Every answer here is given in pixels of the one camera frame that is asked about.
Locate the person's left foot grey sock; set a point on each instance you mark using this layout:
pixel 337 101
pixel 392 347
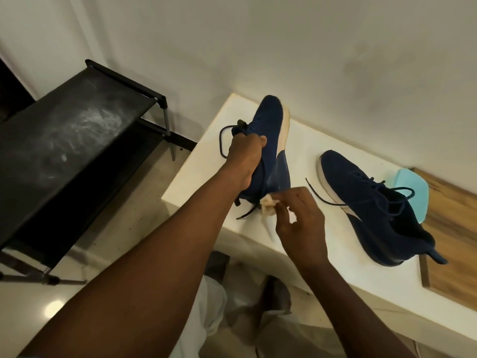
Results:
pixel 216 264

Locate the brown wooden board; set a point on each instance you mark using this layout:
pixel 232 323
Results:
pixel 447 238

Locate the person's right foot grey sock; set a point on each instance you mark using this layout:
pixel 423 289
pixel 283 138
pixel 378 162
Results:
pixel 275 294

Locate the beige cleaning cloth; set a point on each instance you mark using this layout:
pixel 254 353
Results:
pixel 268 206

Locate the person's right hand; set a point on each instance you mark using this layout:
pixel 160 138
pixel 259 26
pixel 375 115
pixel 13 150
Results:
pixel 305 234

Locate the person's foot grey sock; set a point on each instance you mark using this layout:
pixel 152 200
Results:
pixel 275 294
pixel 216 264

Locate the person's left hand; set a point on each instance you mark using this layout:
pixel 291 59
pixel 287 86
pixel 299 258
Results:
pixel 246 156

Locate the black door frame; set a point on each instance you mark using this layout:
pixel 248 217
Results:
pixel 13 93

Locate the person's left forearm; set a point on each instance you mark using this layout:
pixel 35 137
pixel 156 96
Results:
pixel 141 279

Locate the black shoe rack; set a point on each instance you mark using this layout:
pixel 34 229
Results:
pixel 74 126

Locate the light blue plastic container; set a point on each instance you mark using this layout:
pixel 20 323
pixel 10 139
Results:
pixel 413 190

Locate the person's right forearm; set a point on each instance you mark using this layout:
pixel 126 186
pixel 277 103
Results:
pixel 354 316

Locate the white shorts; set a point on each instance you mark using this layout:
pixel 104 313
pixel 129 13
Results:
pixel 208 313

